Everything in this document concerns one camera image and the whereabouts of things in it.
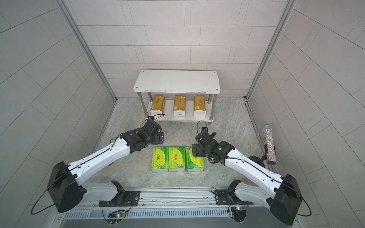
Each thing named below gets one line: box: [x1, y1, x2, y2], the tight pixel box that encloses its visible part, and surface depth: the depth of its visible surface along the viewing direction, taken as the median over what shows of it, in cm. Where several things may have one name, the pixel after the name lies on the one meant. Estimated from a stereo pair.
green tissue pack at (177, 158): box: [168, 146, 186, 172], surface depth 81 cm
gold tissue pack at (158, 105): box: [150, 95, 166, 117], surface depth 98 cm
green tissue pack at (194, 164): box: [185, 146, 205, 172], surface depth 80 cm
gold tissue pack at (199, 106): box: [193, 95, 207, 118], surface depth 98 cm
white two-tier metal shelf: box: [133, 69, 221, 120], surface depth 83 cm
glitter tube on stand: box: [262, 123, 277, 165], surface depth 71 cm
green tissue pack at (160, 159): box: [151, 146, 170, 172], surface depth 80 cm
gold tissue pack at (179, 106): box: [172, 95, 186, 117], surface depth 98 cm
